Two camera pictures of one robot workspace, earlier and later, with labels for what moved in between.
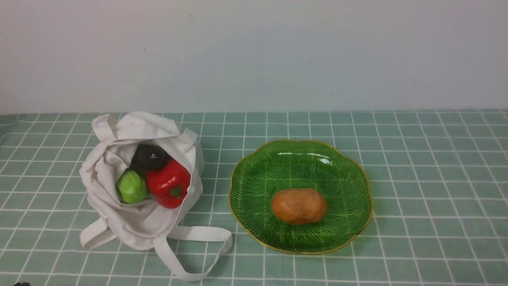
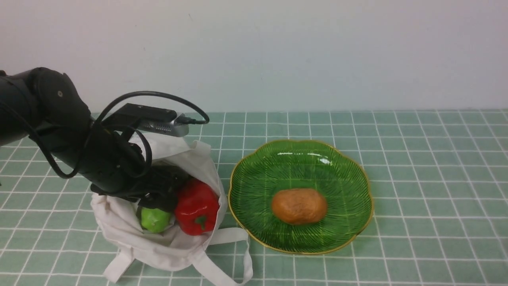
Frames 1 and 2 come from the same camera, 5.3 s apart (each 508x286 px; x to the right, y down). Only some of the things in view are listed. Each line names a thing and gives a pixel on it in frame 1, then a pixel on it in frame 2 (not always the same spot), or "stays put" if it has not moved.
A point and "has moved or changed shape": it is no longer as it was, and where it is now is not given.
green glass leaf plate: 266,170 stays put
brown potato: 299,206 stays put
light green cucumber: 131,187 has moved or changed shape
